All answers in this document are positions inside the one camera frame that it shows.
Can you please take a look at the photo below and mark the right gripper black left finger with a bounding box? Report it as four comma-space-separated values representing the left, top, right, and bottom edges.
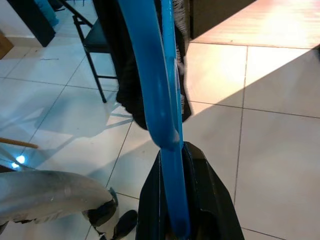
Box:
134, 149, 173, 240

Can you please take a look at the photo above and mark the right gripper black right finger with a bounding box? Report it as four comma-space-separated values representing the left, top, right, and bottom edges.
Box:
183, 141, 245, 240

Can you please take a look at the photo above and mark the black printed garment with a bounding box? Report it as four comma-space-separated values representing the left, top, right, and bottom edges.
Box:
93, 0, 193, 131

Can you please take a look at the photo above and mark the blue plastic hanger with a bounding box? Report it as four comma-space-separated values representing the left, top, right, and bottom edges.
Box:
116, 0, 192, 240

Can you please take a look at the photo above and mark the wooden stick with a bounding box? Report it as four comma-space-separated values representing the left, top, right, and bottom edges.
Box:
0, 136, 39, 150

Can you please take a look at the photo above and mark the brown cardboard box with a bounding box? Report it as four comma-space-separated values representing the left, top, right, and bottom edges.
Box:
0, 29, 13, 61

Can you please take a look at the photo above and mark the black cabinet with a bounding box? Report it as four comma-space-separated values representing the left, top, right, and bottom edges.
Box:
4, 0, 57, 48

